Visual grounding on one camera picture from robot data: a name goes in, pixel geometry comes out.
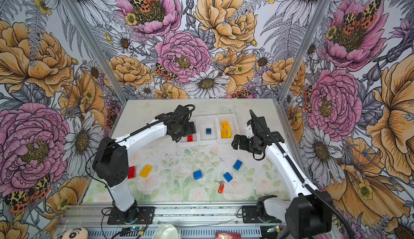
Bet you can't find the white three-compartment bin tray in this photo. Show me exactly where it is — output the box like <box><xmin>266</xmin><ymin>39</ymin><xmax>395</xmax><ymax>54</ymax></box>
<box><xmin>178</xmin><ymin>113</ymin><xmax>239</xmax><ymax>148</ymax></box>

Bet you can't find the yellow orange lego brick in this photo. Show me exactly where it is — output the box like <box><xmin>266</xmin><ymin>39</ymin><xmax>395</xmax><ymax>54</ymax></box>
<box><xmin>221</xmin><ymin>129</ymin><xmax>228</xmax><ymax>139</ymax></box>

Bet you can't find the yellow lego brick top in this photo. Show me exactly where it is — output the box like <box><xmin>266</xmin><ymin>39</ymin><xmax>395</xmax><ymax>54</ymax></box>
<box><xmin>221</xmin><ymin>121</ymin><xmax>230</xmax><ymax>130</ymax></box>

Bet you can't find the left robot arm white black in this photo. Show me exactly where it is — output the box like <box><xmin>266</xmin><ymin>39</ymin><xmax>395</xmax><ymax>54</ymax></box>
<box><xmin>92</xmin><ymin>104</ymin><xmax>196</xmax><ymax>224</ymax></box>

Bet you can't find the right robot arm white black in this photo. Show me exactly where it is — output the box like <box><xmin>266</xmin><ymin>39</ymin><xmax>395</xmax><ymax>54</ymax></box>
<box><xmin>231</xmin><ymin>111</ymin><xmax>333</xmax><ymax>239</ymax></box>

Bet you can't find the red box at bottom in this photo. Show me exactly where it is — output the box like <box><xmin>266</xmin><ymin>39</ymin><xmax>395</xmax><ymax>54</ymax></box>
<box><xmin>215</xmin><ymin>231</ymin><xmax>242</xmax><ymax>239</ymax></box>

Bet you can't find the cartoon face toy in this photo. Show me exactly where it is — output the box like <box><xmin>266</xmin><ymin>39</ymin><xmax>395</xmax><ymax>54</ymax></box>
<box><xmin>55</xmin><ymin>228</ymin><xmax>88</xmax><ymax>239</ymax></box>

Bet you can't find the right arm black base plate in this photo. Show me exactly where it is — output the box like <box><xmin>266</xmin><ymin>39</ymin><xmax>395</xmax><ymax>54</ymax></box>
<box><xmin>241</xmin><ymin>206</ymin><xmax>281</xmax><ymax>223</ymax></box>

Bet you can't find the aluminium frame rail front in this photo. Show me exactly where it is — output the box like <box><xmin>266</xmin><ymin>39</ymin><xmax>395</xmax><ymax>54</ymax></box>
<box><xmin>58</xmin><ymin>203</ymin><xmax>334</xmax><ymax>228</ymax></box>

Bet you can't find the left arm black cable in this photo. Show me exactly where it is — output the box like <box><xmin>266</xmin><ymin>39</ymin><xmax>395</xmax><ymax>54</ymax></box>
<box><xmin>85</xmin><ymin>104</ymin><xmax>196</xmax><ymax>207</ymax></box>

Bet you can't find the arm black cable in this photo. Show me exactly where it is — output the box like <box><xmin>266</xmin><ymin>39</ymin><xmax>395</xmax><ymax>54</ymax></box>
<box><xmin>248</xmin><ymin>109</ymin><xmax>356</xmax><ymax>239</ymax></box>
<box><xmin>85</xmin><ymin>104</ymin><xmax>196</xmax><ymax>207</ymax></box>

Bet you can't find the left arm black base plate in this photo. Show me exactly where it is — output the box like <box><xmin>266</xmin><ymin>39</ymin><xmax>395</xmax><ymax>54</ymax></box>
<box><xmin>107</xmin><ymin>206</ymin><xmax>155</xmax><ymax>225</ymax></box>

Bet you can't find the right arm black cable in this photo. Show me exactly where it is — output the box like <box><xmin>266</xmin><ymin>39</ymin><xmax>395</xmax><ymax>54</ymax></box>
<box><xmin>248</xmin><ymin>109</ymin><xmax>356</xmax><ymax>239</ymax></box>

